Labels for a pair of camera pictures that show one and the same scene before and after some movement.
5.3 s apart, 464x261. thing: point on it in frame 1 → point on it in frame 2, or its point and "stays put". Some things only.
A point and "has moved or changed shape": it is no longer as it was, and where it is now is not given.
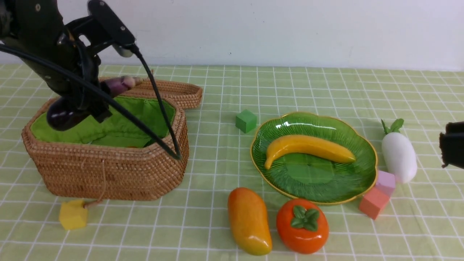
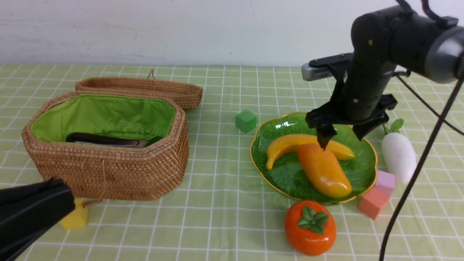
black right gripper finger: [451, 144] → [361, 130]
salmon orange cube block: [372, 202] stays put
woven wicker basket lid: [186, 95] stays put
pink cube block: [386, 182] stays put
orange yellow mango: [249, 222] → [324, 170]
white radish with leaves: [399, 153] stays put
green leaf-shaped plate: [311, 177] stays put
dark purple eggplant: [65, 114] → [100, 139]
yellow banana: [308, 145] stays put
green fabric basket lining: [120, 129] stays put
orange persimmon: [303, 224] has moved or changed shape
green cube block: [245, 121] stays put
